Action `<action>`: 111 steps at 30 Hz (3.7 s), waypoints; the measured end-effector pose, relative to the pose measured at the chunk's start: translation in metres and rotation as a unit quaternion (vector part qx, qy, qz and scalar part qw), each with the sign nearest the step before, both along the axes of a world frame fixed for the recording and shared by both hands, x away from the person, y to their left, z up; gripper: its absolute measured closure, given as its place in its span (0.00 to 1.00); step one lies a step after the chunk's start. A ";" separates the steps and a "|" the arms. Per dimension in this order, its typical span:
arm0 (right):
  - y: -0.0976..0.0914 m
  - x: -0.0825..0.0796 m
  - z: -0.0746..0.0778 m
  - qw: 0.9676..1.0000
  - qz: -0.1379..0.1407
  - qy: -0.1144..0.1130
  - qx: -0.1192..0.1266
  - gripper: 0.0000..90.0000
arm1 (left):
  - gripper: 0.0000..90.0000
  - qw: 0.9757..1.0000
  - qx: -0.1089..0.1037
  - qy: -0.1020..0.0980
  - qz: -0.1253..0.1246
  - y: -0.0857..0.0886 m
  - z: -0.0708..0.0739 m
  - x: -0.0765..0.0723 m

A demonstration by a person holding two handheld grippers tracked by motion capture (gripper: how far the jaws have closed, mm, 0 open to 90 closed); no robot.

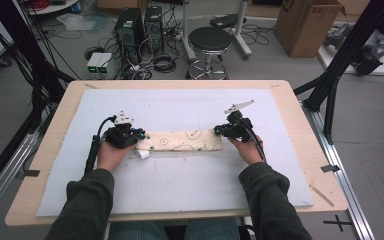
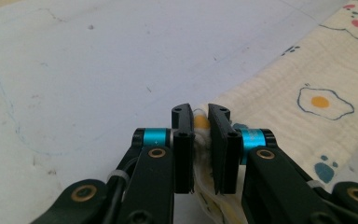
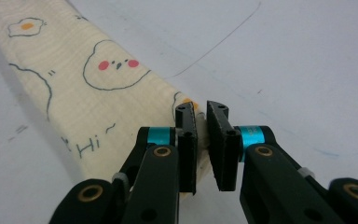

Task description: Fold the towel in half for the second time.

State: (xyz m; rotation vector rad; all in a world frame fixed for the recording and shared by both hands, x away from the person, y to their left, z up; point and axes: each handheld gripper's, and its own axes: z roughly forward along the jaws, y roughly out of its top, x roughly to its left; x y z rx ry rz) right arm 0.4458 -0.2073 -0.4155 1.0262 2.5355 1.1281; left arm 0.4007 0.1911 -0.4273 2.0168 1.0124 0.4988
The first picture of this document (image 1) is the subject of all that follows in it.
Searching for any black metal frame with cables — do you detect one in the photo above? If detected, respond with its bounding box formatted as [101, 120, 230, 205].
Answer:
[0, 0, 76, 135]

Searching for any person's right leg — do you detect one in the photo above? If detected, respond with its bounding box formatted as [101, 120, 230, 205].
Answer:
[184, 217, 241, 240]

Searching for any cream towel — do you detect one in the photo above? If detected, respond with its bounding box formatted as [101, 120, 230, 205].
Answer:
[127, 128, 224, 160]

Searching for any white power supply box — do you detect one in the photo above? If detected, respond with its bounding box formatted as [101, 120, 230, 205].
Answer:
[86, 52, 104, 75]
[96, 52, 114, 75]

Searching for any large black computer tower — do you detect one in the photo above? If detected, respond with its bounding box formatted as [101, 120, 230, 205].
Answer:
[113, 7, 146, 65]

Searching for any person's leg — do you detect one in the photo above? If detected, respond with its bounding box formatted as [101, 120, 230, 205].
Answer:
[107, 222, 166, 240]
[184, 217, 241, 240]

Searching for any left hand-held gripper cable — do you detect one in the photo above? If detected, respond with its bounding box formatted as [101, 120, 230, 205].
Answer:
[83, 114, 118, 176]

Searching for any slim black computer tower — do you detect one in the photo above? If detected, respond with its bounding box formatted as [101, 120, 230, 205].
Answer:
[143, 5, 165, 55]

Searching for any right hand-held gripper cable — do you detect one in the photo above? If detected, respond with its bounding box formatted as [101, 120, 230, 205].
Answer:
[242, 119, 268, 165]

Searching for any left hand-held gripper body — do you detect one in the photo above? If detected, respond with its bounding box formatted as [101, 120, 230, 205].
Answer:
[102, 110, 141, 150]

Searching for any white foam board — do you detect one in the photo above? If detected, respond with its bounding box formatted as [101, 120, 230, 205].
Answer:
[36, 87, 315, 218]

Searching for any person's left hand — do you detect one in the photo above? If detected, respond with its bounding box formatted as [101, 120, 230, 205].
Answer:
[96, 139, 138, 174]

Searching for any thin wooden stick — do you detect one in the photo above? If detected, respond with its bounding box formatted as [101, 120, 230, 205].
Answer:
[308, 183, 335, 208]

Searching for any white metal stand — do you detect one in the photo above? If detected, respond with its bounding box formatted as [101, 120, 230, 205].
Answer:
[181, 0, 254, 63]

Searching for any aluminium rail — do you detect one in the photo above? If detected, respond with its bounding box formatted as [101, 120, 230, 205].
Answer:
[301, 99, 376, 240]
[0, 132, 42, 228]

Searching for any cardboard box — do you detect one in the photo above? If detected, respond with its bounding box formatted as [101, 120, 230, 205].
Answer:
[273, 0, 348, 59]

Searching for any white round table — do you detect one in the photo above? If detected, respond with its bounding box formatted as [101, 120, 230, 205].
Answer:
[26, 0, 81, 16]

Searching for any black tape piece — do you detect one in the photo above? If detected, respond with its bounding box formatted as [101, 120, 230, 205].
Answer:
[22, 168, 41, 179]
[320, 163, 341, 174]

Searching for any black round stool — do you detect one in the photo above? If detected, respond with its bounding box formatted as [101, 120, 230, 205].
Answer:
[186, 26, 234, 81]

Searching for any person's left leg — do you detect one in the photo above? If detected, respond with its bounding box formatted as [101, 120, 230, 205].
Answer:
[107, 222, 166, 240]

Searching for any coiled black cable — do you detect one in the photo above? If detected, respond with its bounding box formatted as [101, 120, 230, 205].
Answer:
[152, 51, 178, 74]

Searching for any black flat case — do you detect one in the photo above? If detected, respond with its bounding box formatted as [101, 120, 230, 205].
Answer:
[209, 13, 248, 30]

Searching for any person's right hand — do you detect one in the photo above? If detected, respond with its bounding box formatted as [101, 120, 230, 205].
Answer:
[227, 134, 265, 166]

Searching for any clear plastic sheet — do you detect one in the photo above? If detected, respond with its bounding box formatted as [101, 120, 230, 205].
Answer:
[56, 12, 110, 33]

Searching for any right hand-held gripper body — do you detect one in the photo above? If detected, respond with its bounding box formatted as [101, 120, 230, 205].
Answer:
[223, 99, 255, 143]

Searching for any hand-held gripper cable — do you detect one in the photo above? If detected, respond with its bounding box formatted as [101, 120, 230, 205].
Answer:
[242, 119, 268, 165]
[83, 114, 118, 176]

